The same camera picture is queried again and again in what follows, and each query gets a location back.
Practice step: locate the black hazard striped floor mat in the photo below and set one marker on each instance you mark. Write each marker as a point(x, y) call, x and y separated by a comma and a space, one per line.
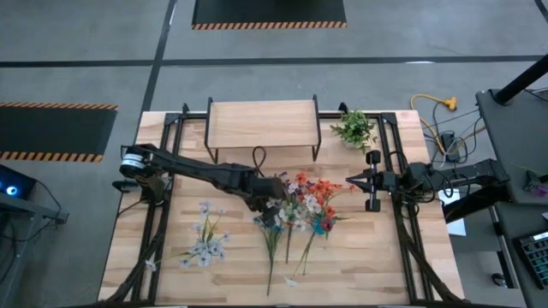
point(51, 132)
point(269, 13)

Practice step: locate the black computer blue light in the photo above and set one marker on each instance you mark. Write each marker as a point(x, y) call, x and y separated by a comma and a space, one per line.
point(13, 188)

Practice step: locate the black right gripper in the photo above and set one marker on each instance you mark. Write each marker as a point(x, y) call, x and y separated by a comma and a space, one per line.
point(387, 181)

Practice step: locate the small green potted plant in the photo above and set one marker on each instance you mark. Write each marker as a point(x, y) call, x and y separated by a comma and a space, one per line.
point(355, 128)

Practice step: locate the blue flower stem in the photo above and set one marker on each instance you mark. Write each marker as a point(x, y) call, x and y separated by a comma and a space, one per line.
point(270, 239)

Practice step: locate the spare purple flower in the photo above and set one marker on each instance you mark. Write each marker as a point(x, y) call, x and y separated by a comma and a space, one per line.
point(540, 190)

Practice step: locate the white blossom flower stem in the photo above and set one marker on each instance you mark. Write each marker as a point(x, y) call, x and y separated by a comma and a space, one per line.
point(291, 281)

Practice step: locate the orange flower stem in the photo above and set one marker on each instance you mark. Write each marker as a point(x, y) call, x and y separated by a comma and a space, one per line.
point(323, 188)

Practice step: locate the black power adapter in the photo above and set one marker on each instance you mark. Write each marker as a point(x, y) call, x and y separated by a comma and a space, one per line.
point(449, 145)

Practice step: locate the black keyboard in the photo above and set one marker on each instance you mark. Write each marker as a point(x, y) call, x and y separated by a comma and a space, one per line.
point(535, 256)

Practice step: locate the black pole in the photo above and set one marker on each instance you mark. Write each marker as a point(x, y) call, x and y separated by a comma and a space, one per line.
point(522, 79)

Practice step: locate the grey desk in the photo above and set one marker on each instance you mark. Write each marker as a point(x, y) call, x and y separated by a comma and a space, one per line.
point(522, 222)
point(514, 141)

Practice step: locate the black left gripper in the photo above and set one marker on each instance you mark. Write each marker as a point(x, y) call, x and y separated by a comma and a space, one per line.
point(265, 192)

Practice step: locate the pale white flower stem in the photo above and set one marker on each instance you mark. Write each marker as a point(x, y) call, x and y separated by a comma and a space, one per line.
point(205, 248)

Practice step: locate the white paper sheet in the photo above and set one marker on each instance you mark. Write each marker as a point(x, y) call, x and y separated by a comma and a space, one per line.
point(457, 226)

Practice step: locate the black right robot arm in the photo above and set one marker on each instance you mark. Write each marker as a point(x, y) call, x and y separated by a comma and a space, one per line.
point(466, 171)

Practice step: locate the wooden shelf black metal legs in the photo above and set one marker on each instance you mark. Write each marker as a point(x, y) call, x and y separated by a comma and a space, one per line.
point(261, 124)

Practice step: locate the grey metal stand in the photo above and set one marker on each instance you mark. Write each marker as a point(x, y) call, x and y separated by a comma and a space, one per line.
point(25, 209)

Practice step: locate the black computer mouse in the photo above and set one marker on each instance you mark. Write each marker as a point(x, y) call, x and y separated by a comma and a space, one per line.
point(498, 280)

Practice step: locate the black metal table frame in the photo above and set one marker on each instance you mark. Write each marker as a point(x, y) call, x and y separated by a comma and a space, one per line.
point(171, 117)

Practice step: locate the teal cut glass vase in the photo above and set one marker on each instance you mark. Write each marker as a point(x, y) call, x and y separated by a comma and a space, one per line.
point(317, 227)

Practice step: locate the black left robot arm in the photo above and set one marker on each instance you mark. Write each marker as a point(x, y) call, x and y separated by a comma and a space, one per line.
point(192, 171)

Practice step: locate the purple flower stem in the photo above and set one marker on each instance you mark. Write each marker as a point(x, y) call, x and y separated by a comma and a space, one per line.
point(288, 248)

